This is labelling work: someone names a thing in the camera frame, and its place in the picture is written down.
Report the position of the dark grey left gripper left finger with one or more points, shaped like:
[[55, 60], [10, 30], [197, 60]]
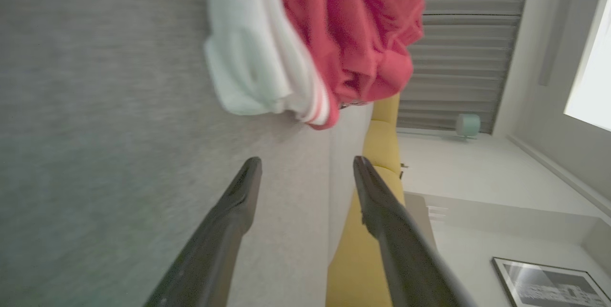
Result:
[[215, 249]]

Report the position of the black framed wall picture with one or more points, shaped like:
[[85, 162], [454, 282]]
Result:
[[549, 285]]

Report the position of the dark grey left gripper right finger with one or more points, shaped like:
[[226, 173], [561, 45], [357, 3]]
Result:
[[405, 259]]

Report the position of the grey pleated curtain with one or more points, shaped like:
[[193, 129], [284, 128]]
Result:
[[463, 35]]

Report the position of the mint green floor lamp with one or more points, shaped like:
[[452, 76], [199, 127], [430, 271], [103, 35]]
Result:
[[468, 124]]

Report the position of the recessed ceiling light panel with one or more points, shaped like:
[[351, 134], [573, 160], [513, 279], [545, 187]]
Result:
[[594, 82]]

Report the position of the grey and yellow sofa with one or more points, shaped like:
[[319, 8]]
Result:
[[95, 106]]

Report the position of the red and white shirt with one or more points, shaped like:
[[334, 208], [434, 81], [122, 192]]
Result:
[[353, 25]]

